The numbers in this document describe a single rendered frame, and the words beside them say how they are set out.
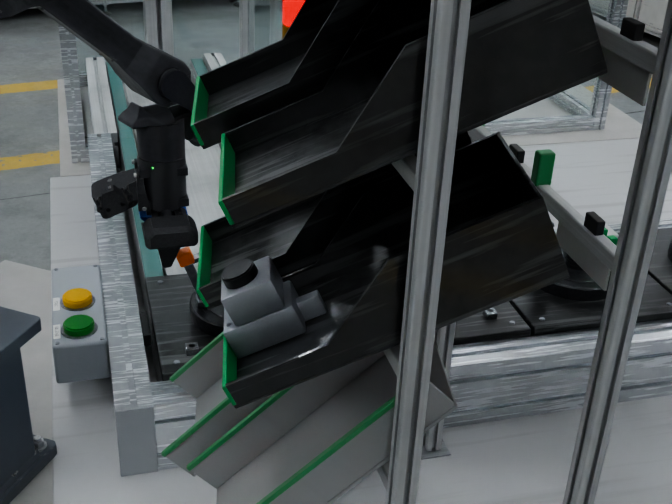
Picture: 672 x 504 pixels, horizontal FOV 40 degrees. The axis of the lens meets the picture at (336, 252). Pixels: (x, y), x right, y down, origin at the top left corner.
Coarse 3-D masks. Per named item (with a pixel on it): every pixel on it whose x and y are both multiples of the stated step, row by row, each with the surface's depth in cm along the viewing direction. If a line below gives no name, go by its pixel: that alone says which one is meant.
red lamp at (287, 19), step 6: (288, 0) 126; (294, 0) 126; (300, 0) 125; (288, 6) 126; (294, 6) 126; (300, 6) 126; (282, 12) 129; (288, 12) 127; (294, 12) 126; (282, 18) 129; (288, 18) 127; (294, 18) 127; (288, 24) 128
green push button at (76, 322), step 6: (72, 318) 123; (78, 318) 123; (84, 318) 123; (90, 318) 123; (66, 324) 122; (72, 324) 122; (78, 324) 122; (84, 324) 122; (90, 324) 122; (66, 330) 121; (72, 330) 121; (78, 330) 121; (84, 330) 121; (90, 330) 122; (78, 336) 121
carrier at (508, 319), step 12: (480, 312) 129; (504, 312) 129; (516, 312) 130; (456, 324) 126; (468, 324) 126; (480, 324) 126; (492, 324) 127; (504, 324) 127; (516, 324) 127; (456, 336) 124; (468, 336) 124; (480, 336) 124; (492, 336) 125; (504, 336) 125; (516, 336) 126
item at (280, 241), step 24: (456, 144) 81; (384, 168) 81; (336, 192) 82; (360, 192) 82; (264, 216) 96; (288, 216) 95; (312, 216) 83; (336, 216) 83; (216, 240) 97; (240, 240) 95; (264, 240) 93; (288, 240) 91; (312, 240) 84; (216, 264) 93; (288, 264) 85; (216, 288) 85
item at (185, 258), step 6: (180, 252) 120; (186, 252) 119; (180, 258) 119; (186, 258) 119; (192, 258) 120; (198, 258) 120; (180, 264) 120; (186, 264) 120; (192, 264) 120; (186, 270) 121; (192, 270) 121; (192, 276) 121; (192, 282) 122
